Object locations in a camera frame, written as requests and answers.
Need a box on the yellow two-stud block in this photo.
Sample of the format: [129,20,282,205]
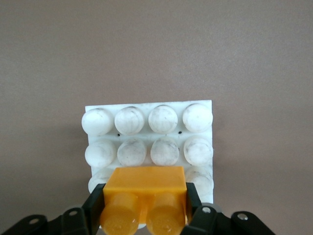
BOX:
[99,166,190,235]

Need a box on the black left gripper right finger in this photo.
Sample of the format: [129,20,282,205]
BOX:
[182,181,278,235]

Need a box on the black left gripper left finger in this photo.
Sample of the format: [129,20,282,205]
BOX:
[0,183,107,235]

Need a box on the white studded base plate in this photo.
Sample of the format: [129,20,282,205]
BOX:
[80,99,216,230]

